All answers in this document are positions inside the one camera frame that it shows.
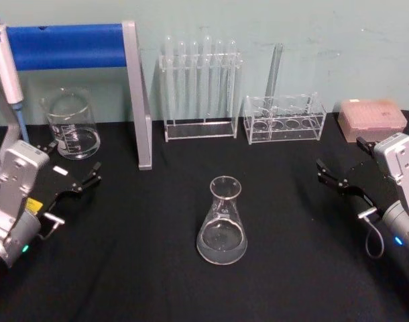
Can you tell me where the low clear acrylic tube rack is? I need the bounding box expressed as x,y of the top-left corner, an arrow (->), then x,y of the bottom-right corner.
242,91 -> 328,146

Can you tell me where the grey metal post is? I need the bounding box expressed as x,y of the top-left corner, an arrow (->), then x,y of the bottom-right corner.
121,20 -> 154,172

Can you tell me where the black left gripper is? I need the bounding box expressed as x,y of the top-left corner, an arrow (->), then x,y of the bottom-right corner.
25,141 -> 103,219

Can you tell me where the pink pipette tip box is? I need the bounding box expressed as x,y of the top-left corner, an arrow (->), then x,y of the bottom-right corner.
336,98 -> 408,144

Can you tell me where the tall clear acrylic tube rack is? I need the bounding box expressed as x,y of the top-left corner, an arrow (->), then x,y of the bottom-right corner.
158,50 -> 244,144

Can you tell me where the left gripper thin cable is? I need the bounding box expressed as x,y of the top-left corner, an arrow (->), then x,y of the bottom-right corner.
38,211 -> 66,241

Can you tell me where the clear glass test tube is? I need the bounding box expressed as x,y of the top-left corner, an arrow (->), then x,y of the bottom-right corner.
201,28 -> 214,122
264,42 -> 285,113
213,39 -> 225,122
188,40 -> 200,122
225,39 -> 237,122
176,40 -> 188,122
164,34 -> 176,122

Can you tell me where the right gripper thin cable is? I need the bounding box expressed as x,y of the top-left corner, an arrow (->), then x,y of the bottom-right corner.
357,207 -> 386,260

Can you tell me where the glass beaker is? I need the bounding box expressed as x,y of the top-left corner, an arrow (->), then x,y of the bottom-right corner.
40,87 -> 102,160

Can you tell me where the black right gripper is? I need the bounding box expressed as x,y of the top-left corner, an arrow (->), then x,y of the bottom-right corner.
316,136 -> 398,215

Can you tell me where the white and blue pipette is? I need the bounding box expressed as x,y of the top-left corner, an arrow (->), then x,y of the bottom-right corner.
0,15 -> 32,144

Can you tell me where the black table cloth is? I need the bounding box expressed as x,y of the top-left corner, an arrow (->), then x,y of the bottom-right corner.
0,109 -> 409,322

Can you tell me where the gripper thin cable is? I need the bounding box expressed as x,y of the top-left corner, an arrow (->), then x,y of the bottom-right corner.
357,207 -> 386,260
38,211 -> 66,241

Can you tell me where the blue padded bar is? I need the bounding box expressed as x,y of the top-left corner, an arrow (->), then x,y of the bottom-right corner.
0,22 -> 127,72

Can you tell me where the glass conical flask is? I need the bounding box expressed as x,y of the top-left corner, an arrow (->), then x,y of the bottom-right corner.
196,174 -> 249,267

